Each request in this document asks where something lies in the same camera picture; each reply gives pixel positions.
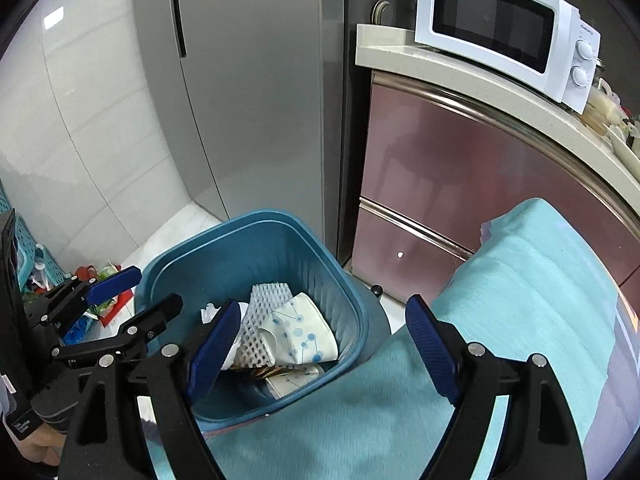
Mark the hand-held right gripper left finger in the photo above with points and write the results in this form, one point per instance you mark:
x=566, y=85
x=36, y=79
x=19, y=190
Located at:
x=215, y=345

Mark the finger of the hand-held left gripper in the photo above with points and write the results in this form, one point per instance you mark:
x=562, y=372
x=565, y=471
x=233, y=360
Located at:
x=112, y=282
x=150, y=316

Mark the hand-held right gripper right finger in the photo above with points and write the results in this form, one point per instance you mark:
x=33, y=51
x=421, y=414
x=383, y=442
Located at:
x=430, y=345

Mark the white foam fruit net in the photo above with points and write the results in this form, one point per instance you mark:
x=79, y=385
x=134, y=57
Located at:
x=260, y=310

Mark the blue plastic trash bin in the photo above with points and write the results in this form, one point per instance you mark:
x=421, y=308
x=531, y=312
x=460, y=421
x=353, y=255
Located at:
x=310, y=270

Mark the person's left hand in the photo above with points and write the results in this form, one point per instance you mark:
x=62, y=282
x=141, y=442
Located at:
x=42, y=447

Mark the red snack package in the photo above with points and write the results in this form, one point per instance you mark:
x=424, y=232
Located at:
x=112, y=305

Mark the teal plastic basket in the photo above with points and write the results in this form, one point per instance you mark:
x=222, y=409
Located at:
x=30, y=255

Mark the blue snack packet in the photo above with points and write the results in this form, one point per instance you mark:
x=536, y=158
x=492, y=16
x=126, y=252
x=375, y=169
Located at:
x=77, y=331

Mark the teal tablecloth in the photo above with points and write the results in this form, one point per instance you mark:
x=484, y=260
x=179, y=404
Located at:
x=525, y=270

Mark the pink kitchen counter cabinet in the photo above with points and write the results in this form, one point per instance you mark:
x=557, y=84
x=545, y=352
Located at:
x=450, y=160

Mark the grey refrigerator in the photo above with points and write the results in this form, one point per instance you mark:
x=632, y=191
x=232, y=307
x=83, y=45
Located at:
x=250, y=85

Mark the kitchenware clutter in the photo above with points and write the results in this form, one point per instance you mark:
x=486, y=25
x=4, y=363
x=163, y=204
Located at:
x=602, y=105

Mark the white microwave oven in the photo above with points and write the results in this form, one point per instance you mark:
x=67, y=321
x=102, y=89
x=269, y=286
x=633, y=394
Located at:
x=490, y=15

